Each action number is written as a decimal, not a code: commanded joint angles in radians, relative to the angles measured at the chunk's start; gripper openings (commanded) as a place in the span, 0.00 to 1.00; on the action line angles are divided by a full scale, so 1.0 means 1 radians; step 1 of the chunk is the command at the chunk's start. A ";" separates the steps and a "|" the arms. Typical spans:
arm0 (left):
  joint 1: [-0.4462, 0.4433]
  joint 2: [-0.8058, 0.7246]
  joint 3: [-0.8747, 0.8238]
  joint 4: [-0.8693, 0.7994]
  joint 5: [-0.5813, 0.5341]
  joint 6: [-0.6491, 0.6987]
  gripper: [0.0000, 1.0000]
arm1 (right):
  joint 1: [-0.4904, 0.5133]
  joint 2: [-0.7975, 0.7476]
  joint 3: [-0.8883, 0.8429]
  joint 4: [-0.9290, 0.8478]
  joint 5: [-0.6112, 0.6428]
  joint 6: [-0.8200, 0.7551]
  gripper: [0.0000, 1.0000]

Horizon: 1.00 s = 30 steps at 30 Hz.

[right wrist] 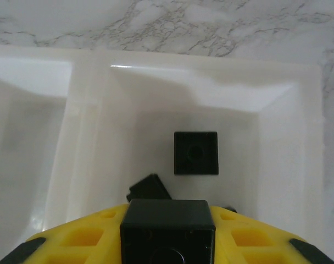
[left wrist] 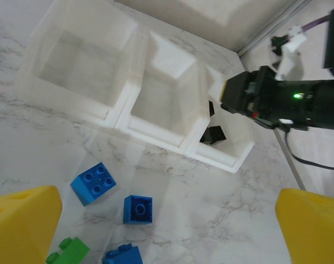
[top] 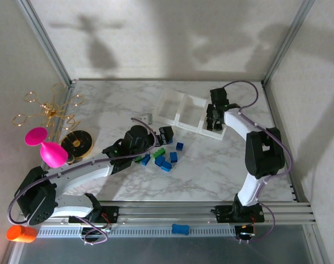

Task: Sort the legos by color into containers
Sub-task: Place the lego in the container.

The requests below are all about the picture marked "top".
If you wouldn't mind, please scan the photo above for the long green lego brick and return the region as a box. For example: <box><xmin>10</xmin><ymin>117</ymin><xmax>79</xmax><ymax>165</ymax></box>
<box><xmin>152</xmin><ymin>147</ymin><xmax>167</xmax><ymax>160</ymax></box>

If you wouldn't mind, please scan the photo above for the pink plastic goblet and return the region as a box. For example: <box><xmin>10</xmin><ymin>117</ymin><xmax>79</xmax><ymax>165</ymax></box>
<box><xmin>24</xmin><ymin>128</ymin><xmax>69</xmax><ymax>169</ymax></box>

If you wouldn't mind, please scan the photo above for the blue bone-shaped piece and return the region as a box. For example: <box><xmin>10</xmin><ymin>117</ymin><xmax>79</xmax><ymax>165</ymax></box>
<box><xmin>171</xmin><ymin>223</ymin><xmax>190</xmax><ymax>237</ymax></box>

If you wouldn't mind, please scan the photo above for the small black circuit board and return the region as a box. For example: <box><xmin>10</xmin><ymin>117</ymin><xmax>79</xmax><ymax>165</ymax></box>
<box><xmin>235</xmin><ymin>224</ymin><xmax>257</xmax><ymax>240</ymax></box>
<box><xmin>80</xmin><ymin>227</ymin><xmax>110</xmax><ymax>240</ymax></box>

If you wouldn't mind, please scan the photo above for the orange cylinder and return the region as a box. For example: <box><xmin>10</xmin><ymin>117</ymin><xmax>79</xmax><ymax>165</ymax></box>
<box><xmin>6</xmin><ymin>224</ymin><xmax>38</xmax><ymax>244</ymax></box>

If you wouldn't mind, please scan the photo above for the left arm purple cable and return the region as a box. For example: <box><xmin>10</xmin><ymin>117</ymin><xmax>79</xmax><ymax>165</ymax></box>
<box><xmin>7</xmin><ymin>117</ymin><xmax>158</xmax><ymax>245</ymax></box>

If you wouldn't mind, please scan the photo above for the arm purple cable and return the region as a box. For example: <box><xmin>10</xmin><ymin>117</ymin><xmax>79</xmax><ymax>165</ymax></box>
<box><xmin>221</xmin><ymin>80</ymin><xmax>294</xmax><ymax>245</ymax></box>
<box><xmin>7</xmin><ymin>117</ymin><xmax>158</xmax><ymax>245</ymax></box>

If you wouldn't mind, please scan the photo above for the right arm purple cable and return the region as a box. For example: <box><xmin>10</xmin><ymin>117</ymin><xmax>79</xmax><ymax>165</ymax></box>
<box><xmin>221</xmin><ymin>80</ymin><xmax>294</xmax><ymax>245</ymax></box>

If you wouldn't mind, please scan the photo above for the gold wire jewelry stand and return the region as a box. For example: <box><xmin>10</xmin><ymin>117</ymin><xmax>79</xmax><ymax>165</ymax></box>
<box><xmin>13</xmin><ymin>82</ymin><xmax>94</xmax><ymax>160</ymax></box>

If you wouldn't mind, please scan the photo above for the aluminium mounting rail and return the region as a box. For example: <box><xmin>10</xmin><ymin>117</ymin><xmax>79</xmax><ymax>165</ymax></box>
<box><xmin>17</xmin><ymin>200</ymin><xmax>318</xmax><ymax>228</ymax></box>

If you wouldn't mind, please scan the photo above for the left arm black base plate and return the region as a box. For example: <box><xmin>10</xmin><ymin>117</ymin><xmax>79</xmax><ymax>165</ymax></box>
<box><xmin>68</xmin><ymin>206</ymin><xmax>120</xmax><ymax>224</ymax></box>

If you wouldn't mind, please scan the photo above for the aluminium frame post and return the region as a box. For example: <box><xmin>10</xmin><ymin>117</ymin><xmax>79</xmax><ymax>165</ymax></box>
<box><xmin>261</xmin><ymin>0</ymin><xmax>316</xmax><ymax>86</ymax></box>
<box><xmin>15</xmin><ymin>0</ymin><xmax>76</xmax><ymax>87</ymax></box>

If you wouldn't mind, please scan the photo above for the grey slotted cable tray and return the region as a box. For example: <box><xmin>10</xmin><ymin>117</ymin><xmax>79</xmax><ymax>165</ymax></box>
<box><xmin>36</xmin><ymin>225</ymin><xmax>238</xmax><ymax>239</ymax></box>

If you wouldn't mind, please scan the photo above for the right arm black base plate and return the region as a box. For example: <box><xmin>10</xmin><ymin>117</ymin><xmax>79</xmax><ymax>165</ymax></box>
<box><xmin>215</xmin><ymin>205</ymin><xmax>266</xmax><ymax>223</ymax></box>

